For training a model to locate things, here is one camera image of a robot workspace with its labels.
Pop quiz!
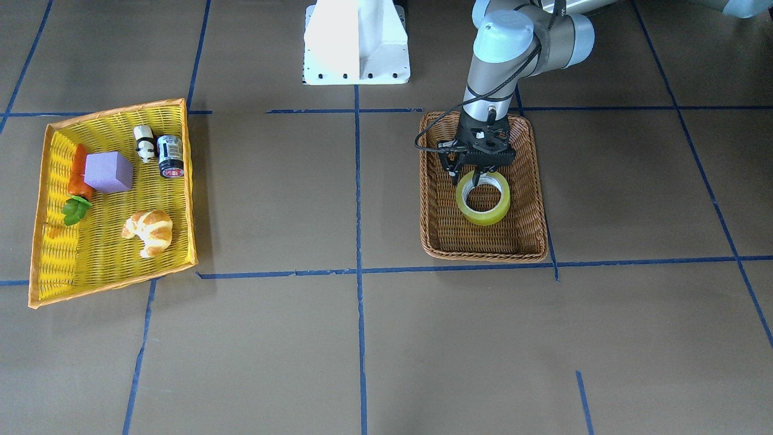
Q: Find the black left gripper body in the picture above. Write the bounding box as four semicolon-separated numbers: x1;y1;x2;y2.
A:
453;115;516;172

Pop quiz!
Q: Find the yellow tape roll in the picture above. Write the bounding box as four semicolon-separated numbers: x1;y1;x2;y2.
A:
455;170;512;227

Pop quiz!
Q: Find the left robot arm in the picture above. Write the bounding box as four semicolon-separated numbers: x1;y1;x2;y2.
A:
435;1;595;188

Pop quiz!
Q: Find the brown wicker basket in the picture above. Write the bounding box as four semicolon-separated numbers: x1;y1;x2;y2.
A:
419;115;549;263

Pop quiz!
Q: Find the yellow plastic basket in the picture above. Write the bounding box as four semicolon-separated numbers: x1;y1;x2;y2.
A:
28;97;198;309

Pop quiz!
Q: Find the small black battery can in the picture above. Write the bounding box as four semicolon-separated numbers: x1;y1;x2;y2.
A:
156;135;184;179

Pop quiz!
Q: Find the toy croissant bread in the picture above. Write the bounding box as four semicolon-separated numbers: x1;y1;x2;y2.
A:
121;210;172;259

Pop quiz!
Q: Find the toy panda figure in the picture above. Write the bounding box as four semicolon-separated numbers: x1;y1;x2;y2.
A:
133;124;157;163

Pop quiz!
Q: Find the purple foam cube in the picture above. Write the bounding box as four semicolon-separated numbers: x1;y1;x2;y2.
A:
85;151;133;195

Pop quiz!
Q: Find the orange toy carrot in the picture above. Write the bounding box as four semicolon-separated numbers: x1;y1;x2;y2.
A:
61;144;95;226

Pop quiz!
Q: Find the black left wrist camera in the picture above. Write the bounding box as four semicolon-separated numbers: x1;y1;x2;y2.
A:
437;140;467;185

